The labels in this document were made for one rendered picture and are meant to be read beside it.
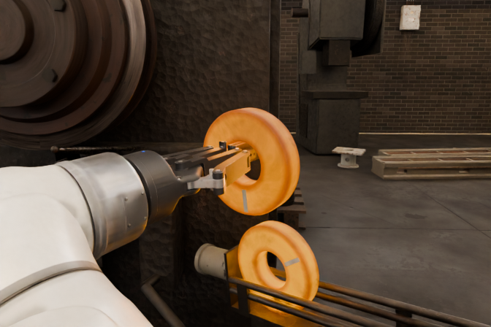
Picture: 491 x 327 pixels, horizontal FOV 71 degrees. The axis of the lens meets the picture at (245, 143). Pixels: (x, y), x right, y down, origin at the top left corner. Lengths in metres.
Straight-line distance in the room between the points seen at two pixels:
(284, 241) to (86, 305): 0.40
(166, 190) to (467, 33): 7.64
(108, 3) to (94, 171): 0.47
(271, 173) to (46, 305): 0.31
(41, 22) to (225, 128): 0.39
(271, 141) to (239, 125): 0.06
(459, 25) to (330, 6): 3.47
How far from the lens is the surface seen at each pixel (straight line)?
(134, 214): 0.32
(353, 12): 5.00
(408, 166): 4.00
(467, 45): 7.85
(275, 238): 0.59
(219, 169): 0.36
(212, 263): 0.70
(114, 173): 0.32
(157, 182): 0.34
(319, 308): 0.58
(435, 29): 7.59
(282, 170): 0.45
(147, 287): 0.79
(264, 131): 0.45
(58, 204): 0.28
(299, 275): 0.59
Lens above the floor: 1.02
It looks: 10 degrees down
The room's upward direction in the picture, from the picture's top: straight up
